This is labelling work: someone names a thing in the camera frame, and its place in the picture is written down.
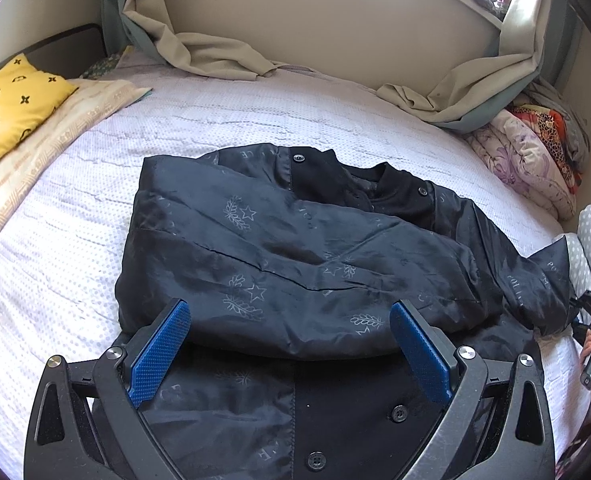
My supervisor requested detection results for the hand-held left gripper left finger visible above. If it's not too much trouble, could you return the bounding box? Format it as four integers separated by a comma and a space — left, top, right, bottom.
23, 299, 191, 480

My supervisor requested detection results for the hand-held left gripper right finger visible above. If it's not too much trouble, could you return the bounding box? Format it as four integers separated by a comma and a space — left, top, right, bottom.
390, 300, 559, 480

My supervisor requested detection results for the dark navy printed jacket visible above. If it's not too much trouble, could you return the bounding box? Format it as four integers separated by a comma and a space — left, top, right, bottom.
90, 145, 579, 480

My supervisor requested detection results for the white textured bedspread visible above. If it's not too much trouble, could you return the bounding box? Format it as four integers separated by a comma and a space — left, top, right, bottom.
0, 52, 591, 480

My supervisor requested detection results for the pale floral quilt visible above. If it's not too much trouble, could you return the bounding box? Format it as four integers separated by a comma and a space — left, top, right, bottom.
464, 110, 577, 222

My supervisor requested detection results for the orange patterned cloth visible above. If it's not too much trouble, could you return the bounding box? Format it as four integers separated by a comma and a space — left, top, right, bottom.
507, 104, 585, 187

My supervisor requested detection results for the beige patterned blanket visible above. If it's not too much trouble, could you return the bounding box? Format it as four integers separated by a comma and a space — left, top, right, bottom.
0, 79, 152, 271

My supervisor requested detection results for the grey crumpled cloth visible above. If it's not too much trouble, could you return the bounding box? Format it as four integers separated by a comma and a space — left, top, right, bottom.
524, 79, 591, 171

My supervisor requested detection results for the beige curtain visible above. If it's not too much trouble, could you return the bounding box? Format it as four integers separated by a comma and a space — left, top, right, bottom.
100, 0, 292, 82
377, 0, 549, 135

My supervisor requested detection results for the yellow patterned pillow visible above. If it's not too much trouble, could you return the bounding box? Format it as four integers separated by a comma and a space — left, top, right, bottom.
0, 53, 80, 186

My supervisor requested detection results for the green floral pillow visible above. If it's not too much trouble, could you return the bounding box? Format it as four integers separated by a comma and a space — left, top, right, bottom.
80, 46, 137, 81

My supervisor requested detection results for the dark headboard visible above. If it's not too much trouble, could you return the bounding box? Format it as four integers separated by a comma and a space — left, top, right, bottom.
0, 22, 110, 86

